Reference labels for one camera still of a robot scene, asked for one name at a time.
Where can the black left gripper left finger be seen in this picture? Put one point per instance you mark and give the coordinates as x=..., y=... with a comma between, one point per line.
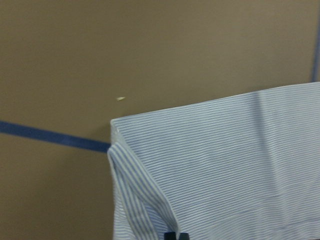
x=169, y=236

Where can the blue striped button shirt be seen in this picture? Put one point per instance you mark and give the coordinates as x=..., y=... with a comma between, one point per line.
x=244, y=167

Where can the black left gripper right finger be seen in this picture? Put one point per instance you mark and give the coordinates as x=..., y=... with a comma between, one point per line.
x=184, y=236

